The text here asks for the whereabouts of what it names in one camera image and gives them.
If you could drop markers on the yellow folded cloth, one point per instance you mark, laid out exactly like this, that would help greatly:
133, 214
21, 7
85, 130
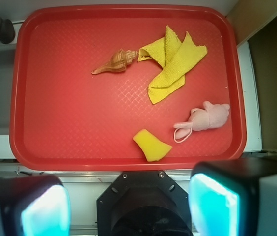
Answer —
175, 57

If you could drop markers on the brown spiral seashell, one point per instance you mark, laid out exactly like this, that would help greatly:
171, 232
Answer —
118, 62

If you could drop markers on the red plastic tray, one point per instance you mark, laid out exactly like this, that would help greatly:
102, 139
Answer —
65, 118

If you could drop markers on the pink plush bunny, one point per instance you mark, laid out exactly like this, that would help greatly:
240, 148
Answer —
211, 116

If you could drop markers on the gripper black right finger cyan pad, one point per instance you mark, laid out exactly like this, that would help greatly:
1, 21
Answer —
234, 197

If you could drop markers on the yellow sponge piece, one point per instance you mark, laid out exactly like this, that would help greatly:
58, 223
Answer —
152, 148

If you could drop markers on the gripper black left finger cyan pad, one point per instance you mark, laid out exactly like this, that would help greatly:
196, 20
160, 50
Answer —
34, 206

